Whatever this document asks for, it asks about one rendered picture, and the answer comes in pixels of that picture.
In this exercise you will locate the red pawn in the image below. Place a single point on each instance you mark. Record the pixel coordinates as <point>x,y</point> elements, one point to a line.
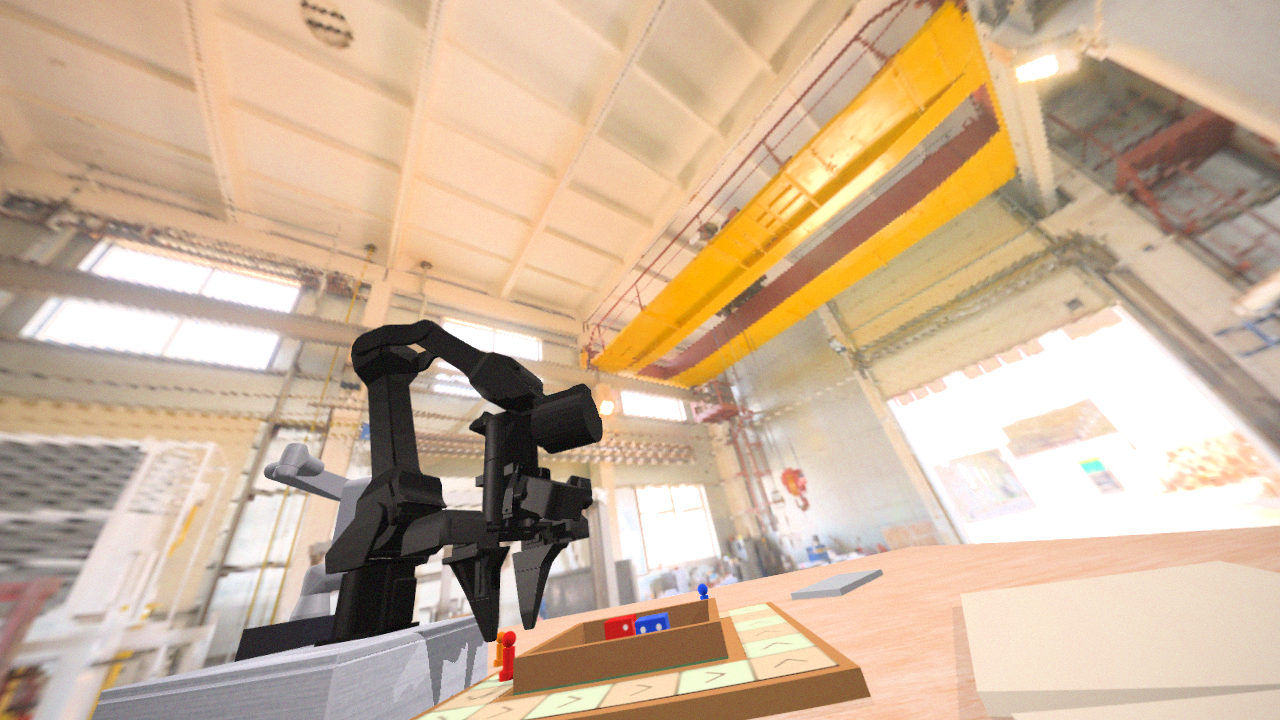
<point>508,654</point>

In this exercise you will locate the red die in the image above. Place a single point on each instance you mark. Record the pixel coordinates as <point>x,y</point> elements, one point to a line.
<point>620,627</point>

